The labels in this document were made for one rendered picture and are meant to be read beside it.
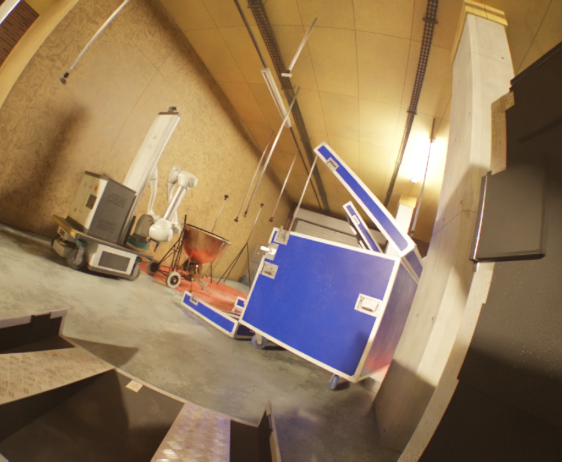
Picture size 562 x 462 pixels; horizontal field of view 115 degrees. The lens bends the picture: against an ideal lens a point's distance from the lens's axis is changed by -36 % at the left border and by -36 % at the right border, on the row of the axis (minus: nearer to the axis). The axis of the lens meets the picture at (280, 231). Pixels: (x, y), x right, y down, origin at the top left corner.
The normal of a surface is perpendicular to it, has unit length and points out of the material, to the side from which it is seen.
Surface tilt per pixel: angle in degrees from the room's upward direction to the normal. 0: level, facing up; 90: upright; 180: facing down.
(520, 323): 90
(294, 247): 90
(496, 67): 90
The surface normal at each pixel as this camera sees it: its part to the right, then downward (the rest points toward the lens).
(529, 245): -0.93, -0.36
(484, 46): -0.25, -0.24
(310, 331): -0.56, -0.32
